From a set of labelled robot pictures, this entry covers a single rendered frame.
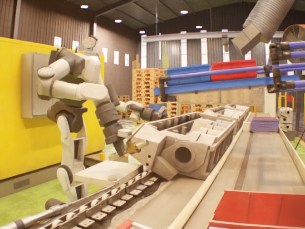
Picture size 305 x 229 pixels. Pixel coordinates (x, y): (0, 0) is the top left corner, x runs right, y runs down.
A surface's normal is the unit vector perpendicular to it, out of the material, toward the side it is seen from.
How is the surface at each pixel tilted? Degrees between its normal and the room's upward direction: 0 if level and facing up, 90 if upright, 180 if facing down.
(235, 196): 88
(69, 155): 90
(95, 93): 74
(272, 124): 92
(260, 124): 92
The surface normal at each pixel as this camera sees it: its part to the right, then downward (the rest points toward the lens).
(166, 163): 0.59, -0.74
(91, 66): 0.72, 0.23
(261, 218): -0.42, 0.04
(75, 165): 0.84, 0.28
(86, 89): 0.19, -0.20
